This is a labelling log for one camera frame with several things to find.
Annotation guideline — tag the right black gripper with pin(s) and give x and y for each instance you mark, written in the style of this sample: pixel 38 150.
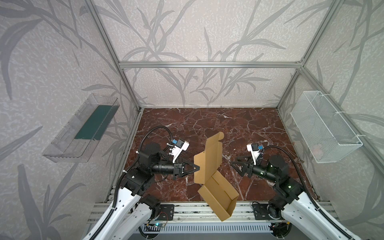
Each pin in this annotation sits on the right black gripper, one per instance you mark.
pixel 247 169

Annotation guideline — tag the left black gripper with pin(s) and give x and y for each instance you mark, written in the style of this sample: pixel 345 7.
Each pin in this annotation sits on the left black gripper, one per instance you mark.
pixel 180 168

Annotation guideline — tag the brown cardboard box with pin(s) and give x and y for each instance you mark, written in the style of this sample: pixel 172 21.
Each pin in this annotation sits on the brown cardboard box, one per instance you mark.
pixel 215 189

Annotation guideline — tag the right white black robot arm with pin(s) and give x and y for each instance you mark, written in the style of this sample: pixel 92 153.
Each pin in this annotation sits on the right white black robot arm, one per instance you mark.
pixel 292 203

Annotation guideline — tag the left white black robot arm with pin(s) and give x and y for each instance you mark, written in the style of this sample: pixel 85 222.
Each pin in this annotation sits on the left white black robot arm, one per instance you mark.
pixel 131 206

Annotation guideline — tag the small green lit circuit board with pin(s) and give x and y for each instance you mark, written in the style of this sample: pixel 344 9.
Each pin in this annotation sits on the small green lit circuit board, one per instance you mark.
pixel 155 227

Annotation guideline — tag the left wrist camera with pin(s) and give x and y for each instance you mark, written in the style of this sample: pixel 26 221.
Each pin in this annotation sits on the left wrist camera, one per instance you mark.
pixel 177 146

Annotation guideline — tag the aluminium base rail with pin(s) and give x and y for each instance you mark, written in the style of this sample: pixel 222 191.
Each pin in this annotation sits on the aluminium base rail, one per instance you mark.
pixel 190 212

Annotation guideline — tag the white wire mesh basket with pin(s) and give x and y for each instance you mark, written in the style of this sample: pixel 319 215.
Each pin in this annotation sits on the white wire mesh basket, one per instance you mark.
pixel 327 134

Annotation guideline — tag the clear acrylic wall tray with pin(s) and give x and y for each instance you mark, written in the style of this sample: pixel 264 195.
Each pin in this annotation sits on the clear acrylic wall tray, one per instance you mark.
pixel 79 138

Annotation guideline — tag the aluminium frame structure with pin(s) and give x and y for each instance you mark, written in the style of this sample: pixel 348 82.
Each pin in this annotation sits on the aluminium frame structure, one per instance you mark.
pixel 299 66

